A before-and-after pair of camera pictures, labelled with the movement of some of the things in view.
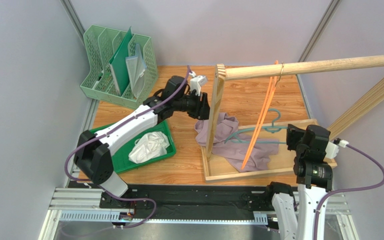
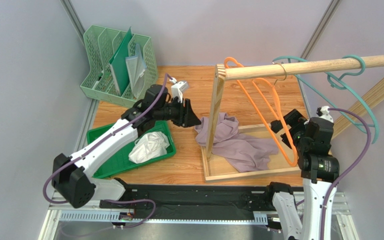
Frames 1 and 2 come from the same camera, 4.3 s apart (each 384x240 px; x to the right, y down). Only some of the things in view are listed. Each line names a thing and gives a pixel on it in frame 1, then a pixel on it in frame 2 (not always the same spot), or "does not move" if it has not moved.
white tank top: [149, 146] does not move
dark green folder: [117, 62] does not move
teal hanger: [233, 138] → [340, 83]
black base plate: [188, 202] does not move
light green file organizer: [101, 43] does not move
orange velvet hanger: [262, 114] → [278, 115]
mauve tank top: [231, 143] does not move
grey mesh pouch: [137, 66] does not move
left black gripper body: [194, 110] → [174, 112]
